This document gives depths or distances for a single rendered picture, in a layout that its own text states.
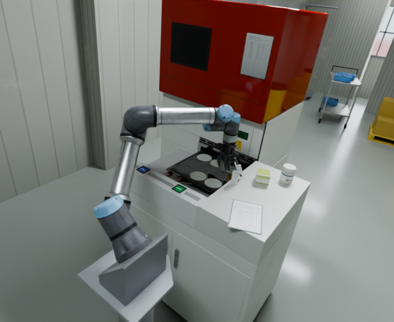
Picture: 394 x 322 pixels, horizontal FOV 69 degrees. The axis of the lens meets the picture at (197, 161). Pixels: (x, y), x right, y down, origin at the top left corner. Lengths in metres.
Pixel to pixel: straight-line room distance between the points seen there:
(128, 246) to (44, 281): 1.36
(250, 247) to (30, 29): 2.43
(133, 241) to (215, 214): 0.41
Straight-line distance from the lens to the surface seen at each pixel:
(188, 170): 1.75
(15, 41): 2.87
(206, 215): 1.36
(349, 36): 8.39
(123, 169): 1.29
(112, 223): 1.13
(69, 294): 2.30
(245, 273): 1.42
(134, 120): 1.24
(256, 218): 1.36
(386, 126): 5.73
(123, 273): 1.04
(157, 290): 1.22
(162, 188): 1.48
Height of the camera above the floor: 1.80
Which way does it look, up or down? 29 degrees down
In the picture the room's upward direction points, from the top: 6 degrees clockwise
